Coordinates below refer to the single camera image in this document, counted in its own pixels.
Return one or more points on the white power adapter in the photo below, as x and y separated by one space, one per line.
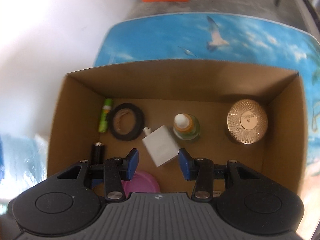
160 144

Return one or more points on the beach print table mat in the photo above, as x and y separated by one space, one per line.
34 61

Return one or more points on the brown cardboard box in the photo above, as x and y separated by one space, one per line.
214 109

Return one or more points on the black electrical tape roll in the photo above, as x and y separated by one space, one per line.
126 122

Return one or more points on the green lip balm tube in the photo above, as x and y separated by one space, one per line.
103 123

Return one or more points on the pink plastic lid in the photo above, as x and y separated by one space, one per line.
142 182

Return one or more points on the green dropper bottle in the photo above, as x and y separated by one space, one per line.
186 127

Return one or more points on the black cylindrical tube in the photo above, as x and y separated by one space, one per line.
97 153

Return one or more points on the gold lid dark jar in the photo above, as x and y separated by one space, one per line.
247 121

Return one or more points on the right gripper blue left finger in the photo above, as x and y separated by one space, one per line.
131 162

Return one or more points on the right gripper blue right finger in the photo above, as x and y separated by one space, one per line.
184 160

